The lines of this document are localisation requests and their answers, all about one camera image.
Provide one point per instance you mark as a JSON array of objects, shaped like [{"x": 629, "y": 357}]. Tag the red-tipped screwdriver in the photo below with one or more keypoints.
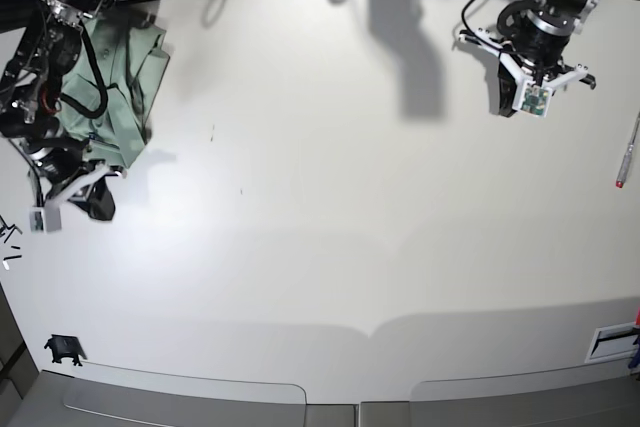
[{"x": 625, "y": 166}]

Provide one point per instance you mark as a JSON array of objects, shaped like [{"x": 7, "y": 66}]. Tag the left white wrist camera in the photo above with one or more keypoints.
[{"x": 535, "y": 100}]

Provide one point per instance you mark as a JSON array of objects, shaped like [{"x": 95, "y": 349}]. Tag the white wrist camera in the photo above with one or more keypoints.
[
  {"x": 535, "y": 100},
  {"x": 46, "y": 219}
]

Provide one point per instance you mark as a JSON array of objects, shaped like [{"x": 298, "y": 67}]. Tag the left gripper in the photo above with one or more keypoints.
[{"x": 530, "y": 45}]

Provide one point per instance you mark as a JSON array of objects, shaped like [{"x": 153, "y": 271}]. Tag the grey chair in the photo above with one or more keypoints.
[
  {"x": 147, "y": 408},
  {"x": 580, "y": 396}
]

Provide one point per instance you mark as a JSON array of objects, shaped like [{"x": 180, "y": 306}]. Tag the right grey chair back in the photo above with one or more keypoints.
[{"x": 580, "y": 396}]

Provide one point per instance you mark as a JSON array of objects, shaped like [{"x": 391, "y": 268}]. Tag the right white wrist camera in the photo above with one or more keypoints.
[{"x": 46, "y": 219}]

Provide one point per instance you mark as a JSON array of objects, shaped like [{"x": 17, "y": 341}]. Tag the light green T-shirt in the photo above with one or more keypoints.
[{"x": 130, "y": 55}]

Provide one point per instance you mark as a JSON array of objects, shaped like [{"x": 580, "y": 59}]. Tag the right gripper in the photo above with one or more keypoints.
[{"x": 53, "y": 168}]

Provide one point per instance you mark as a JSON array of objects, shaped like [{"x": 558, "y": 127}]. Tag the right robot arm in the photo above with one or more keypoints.
[{"x": 31, "y": 94}]

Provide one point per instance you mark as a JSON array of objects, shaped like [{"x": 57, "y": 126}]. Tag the black plastic clip part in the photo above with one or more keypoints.
[{"x": 65, "y": 347}]

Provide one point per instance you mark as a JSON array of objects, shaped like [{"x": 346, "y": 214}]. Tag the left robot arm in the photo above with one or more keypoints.
[{"x": 576, "y": 10}]

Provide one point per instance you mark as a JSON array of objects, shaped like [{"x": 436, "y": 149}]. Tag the left grey chair back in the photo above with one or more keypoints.
[{"x": 147, "y": 408}]

